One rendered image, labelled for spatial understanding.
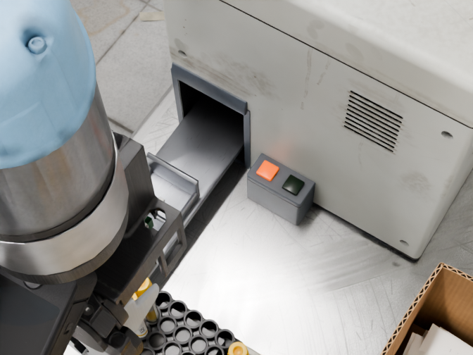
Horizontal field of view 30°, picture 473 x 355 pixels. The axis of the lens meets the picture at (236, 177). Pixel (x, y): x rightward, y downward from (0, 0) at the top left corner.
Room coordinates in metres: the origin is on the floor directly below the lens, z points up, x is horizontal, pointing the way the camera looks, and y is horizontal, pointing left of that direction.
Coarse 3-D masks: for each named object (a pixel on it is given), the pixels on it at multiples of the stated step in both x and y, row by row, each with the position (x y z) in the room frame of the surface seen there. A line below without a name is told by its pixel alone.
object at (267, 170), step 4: (264, 164) 0.38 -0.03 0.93; (268, 164) 0.38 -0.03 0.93; (272, 164) 0.38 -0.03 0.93; (260, 168) 0.38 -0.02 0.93; (264, 168) 0.38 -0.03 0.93; (268, 168) 0.38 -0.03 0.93; (272, 168) 0.38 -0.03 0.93; (276, 168) 0.38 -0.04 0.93; (256, 172) 0.37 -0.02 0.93; (260, 172) 0.37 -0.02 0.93; (264, 172) 0.37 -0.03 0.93; (268, 172) 0.37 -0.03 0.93; (272, 172) 0.37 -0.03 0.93; (276, 172) 0.37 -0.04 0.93; (264, 176) 0.37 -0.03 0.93; (268, 176) 0.37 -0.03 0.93; (272, 176) 0.37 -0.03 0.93
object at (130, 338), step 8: (128, 328) 0.15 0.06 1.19; (112, 336) 0.14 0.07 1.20; (120, 336) 0.14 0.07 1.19; (128, 336) 0.14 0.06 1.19; (136, 336) 0.14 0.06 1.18; (112, 344) 0.14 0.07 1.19; (120, 344) 0.14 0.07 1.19; (128, 344) 0.14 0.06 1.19; (136, 344) 0.14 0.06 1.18; (112, 352) 0.14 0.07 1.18; (120, 352) 0.13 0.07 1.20; (128, 352) 0.14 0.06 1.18; (136, 352) 0.14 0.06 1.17
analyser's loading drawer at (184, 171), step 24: (192, 120) 0.44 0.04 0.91; (216, 120) 0.44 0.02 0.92; (240, 120) 0.44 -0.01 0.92; (168, 144) 0.41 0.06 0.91; (192, 144) 0.41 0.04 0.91; (216, 144) 0.41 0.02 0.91; (240, 144) 0.41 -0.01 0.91; (168, 168) 0.37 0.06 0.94; (192, 168) 0.39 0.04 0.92; (216, 168) 0.39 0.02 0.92; (168, 192) 0.36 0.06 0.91; (192, 192) 0.36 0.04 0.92; (192, 216) 0.34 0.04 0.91
